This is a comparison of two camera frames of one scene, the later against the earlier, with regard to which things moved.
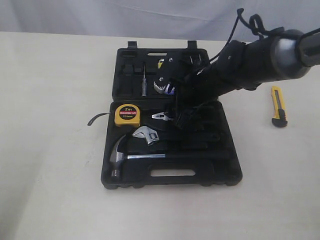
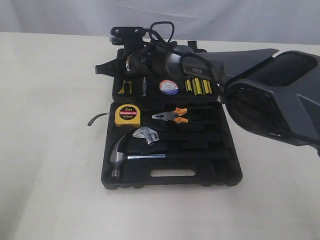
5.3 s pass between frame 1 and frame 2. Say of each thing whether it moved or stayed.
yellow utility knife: moved
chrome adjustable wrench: stayed
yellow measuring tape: stayed
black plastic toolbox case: stayed
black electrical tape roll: moved
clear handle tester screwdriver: stayed
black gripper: moved
